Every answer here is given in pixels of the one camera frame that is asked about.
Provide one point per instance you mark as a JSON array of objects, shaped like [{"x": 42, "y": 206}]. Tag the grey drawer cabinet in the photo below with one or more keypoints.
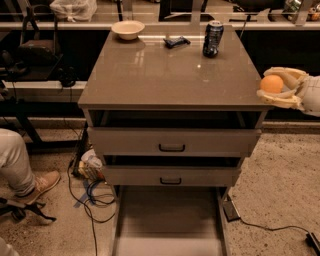
[{"x": 144, "y": 84}]

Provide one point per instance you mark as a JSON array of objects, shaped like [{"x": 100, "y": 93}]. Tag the snack bag on floor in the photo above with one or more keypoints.
[{"x": 90, "y": 166}]

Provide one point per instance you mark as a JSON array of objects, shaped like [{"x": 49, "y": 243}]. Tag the tan shoe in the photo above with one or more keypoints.
[{"x": 39, "y": 186}]

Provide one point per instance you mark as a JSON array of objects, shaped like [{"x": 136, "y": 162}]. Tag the black chair base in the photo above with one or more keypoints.
[{"x": 18, "y": 209}]

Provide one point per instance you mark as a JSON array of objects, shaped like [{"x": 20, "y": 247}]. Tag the person leg beige trousers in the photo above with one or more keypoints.
[{"x": 14, "y": 163}]

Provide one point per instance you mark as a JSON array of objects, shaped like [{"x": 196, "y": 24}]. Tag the black office chair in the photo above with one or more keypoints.
[{"x": 26, "y": 55}]

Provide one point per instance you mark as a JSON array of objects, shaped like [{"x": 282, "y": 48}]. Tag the black power brick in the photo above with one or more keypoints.
[{"x": 230, "y": 211}]

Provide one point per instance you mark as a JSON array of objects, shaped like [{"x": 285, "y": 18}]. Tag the bottom open grey drawer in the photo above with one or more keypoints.
[{"x": 169, "y": 221}]

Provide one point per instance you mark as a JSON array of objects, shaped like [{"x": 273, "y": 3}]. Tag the middle grey drawer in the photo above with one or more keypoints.
[{"x": 171, "y": 176}]

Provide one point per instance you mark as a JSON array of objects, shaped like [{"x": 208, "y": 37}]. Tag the dark blue snack bar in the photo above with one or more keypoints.
[{"x": 172, "y": 43}]

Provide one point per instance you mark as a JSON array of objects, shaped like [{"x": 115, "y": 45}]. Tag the dark blue soda can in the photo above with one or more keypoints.
[{"x": 213, "y": 34}]

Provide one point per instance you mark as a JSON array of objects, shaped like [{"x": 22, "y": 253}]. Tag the orange fruit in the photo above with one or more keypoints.
[{"x": 272, "y": 84}]

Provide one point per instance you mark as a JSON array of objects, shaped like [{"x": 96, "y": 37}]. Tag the white plastic bag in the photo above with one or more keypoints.
[{"x": 74, "y": 10}]

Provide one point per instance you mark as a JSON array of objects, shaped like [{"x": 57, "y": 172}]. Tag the top grey drawer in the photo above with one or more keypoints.
[{"x": 174, "y": 142}]

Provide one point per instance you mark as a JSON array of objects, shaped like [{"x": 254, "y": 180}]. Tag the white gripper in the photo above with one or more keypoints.
[{"x": 313, "y": 96}]

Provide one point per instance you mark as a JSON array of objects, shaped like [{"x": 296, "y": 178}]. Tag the white ceramic bowl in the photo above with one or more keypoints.
[{"x": 128, "y": 30}]

